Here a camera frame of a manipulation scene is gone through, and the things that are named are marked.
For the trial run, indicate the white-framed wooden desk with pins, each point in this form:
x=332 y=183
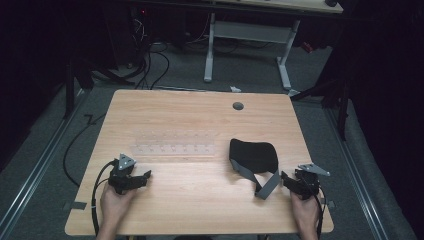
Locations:
x=250 y=31

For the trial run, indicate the white floor scrap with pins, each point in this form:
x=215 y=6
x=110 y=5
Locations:
x=235 y=89

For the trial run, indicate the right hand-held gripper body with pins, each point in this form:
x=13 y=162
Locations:
x=308 y=181

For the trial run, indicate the person's right hand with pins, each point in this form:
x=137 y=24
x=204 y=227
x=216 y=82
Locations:
x=305 y=211

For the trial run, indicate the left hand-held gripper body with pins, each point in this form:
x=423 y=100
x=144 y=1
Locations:
x=122 y=173

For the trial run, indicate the aluminium floor rail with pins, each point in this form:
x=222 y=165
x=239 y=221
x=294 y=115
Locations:
x=40 y=166
x=358 y=186

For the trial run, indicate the clear plastic tray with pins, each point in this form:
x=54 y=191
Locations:
x=173 y=144

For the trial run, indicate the person's left hand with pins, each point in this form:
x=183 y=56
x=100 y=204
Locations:
x=113 y=206

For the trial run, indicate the black metal stand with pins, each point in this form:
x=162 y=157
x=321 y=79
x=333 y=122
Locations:
x=70 y=90
x=341 y=110

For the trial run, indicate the red floor object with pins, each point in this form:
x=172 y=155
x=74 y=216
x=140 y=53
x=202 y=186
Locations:
x=307 y=47

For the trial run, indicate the grey tape piece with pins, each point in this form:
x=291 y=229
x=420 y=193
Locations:
x=76 y=205
x=329 y=204

